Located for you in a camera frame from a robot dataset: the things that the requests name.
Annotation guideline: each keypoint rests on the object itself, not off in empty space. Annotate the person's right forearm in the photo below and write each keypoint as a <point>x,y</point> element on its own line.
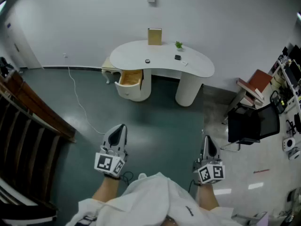
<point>208,196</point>

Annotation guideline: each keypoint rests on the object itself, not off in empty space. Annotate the person's left forearm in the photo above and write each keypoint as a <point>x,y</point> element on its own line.
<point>107,189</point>

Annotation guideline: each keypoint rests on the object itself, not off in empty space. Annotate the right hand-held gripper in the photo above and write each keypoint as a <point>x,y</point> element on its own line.
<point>210,172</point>

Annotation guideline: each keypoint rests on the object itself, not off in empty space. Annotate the red-brown flat box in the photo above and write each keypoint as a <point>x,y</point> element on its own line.
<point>258,81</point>

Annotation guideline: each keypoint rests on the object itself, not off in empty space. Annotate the black office chair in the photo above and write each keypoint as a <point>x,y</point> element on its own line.
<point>254,123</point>

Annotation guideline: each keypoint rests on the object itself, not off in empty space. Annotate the dark brown wooden cabinet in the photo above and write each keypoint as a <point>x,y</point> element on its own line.
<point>28,116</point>

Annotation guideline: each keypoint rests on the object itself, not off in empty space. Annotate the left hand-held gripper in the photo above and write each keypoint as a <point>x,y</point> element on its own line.
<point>110,161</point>

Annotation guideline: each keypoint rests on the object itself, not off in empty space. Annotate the white shoe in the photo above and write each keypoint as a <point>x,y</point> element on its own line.
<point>142,175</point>

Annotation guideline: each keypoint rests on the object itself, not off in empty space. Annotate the cream padded stool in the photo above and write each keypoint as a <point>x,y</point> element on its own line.
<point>108,66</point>

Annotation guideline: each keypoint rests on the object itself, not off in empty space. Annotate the person's white shirt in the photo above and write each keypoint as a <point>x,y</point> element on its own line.
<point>150,201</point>

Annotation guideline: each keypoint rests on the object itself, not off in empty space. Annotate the small green potted plant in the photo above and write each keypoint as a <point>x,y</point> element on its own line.
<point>179,45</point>

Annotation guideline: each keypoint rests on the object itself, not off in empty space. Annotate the small black square object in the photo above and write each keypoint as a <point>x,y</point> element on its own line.
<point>178,57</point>

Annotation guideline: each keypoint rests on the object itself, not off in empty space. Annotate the white shelf with equipment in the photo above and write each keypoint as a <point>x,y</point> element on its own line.
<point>291,76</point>

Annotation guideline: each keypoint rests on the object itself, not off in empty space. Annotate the large wooden drawer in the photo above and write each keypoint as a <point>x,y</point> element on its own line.
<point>130,79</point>

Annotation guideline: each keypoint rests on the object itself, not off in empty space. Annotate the black wheeled device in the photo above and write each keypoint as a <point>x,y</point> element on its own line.
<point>277,101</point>

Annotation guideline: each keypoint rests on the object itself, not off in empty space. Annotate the white round device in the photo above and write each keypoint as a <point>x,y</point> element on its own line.
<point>289,143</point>

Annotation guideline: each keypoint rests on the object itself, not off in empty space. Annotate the white curved desk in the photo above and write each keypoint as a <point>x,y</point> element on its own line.
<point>160,55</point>

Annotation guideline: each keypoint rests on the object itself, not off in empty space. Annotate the tan hardcover book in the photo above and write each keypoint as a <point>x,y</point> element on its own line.
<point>154,36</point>

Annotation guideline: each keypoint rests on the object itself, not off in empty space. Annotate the white door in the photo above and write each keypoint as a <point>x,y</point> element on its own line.
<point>16,39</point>

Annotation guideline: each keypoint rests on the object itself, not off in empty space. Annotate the small white card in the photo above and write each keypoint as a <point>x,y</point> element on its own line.
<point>185,63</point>

